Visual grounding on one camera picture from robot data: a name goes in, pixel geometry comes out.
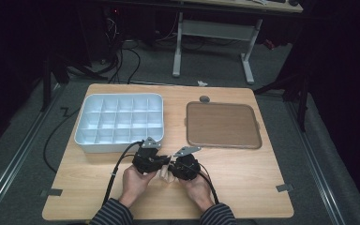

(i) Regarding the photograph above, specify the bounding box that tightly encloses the grey tape strip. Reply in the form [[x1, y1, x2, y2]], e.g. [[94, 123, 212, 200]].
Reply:
[[275, 183, 295, 193], [39, 187, 65, 198]]

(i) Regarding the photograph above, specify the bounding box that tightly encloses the person's left hand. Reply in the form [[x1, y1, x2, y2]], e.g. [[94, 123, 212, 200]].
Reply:
[[117, 164, 158, 209]]

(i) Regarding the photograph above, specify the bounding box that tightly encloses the bundle of black cables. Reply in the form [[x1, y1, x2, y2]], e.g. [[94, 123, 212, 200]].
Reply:
[[101, 15, 143, 85]]

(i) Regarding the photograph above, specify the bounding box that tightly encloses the metal floor rail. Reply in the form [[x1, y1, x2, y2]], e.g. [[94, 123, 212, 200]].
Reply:
[[0, 83, 64, 223], [284, 100, 347, 225]]

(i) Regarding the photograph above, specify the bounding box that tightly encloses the person's right hand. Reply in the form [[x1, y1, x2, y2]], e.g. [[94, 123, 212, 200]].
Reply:
[[177, 176, 216, 214]]

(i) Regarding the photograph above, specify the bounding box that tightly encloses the beige pair of socks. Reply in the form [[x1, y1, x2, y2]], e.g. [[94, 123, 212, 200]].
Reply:
[[157, 164, 180, 184]]

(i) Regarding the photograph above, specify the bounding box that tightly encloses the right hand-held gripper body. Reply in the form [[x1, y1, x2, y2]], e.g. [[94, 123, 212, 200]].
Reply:
[[168, 145, 203, 182]]

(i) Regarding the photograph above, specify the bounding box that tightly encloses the small red object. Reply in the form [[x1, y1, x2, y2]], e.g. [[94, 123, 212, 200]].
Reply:
[[263, 38, 277, 52]]

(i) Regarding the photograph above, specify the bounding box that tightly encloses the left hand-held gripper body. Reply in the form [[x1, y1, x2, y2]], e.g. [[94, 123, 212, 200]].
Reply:
[[131, 136, 167, 175]]

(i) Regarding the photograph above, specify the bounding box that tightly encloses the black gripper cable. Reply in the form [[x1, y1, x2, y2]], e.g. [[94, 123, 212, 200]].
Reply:
[[100, 140, 146, 208], [187, 161, 221, 206]]

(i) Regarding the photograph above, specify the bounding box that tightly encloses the white compartment storage box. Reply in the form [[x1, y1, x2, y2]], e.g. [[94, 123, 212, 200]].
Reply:
[[73, 92, 165, 155]]

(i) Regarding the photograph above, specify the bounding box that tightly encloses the black floor cable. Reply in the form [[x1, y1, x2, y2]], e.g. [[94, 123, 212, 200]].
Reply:
[[42, 106, 83, 174]]

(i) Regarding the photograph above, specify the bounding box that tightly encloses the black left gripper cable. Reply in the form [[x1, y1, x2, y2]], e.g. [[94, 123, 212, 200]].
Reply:
[[100, 140, 146, 208]]

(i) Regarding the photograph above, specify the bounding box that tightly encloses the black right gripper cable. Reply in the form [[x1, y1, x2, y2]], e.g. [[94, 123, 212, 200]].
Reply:
[[187, 161, 221, 206]]

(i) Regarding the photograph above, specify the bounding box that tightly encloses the dark metal stand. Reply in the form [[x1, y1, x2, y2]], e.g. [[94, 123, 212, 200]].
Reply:
[[38, 51, 109, 113], [253, 69, 311, 133]]

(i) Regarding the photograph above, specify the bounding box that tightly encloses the white-framed wooden desk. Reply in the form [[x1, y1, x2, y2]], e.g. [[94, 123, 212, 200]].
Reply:
[[171, 0, 305, 85]]

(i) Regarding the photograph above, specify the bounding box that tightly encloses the brown square tray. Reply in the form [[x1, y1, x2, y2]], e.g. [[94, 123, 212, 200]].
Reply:
[[185, 100, 263, 150]]

